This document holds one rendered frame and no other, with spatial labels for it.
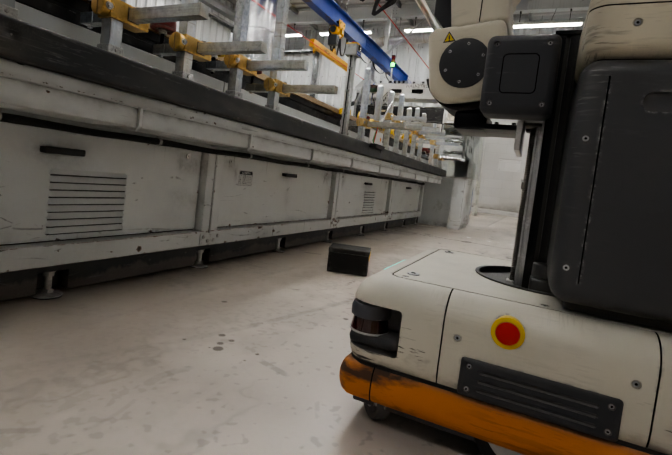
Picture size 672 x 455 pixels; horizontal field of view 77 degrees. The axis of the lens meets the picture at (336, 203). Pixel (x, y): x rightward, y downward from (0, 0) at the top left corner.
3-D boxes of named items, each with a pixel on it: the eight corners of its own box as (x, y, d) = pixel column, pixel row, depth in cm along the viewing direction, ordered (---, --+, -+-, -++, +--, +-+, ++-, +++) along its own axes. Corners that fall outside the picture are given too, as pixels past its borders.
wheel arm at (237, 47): (266, 57, 126) (268, 42, 126) (260, 53, 123) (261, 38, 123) (160, 58, 144) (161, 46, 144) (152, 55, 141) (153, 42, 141)
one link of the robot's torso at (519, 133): (543, 159, 100) (559, 53, 99) (547, 144, 75) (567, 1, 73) (431, 150, 111) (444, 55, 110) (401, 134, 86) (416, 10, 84)
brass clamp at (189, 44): (212, 61, 139) (213, 46, 139) (181, 48, 127) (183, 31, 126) (198, 61, 141) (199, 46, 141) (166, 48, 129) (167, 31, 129)
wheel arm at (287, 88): (337, 96, 171) (338, 86, 171) (333, 94, 168) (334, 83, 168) (249, 94, 190) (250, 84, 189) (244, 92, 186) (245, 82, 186)
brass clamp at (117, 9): (149, 32, 116) (151, 14, 116) (104, 13, 104) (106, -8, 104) (134, 33, 119) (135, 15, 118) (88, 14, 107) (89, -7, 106)
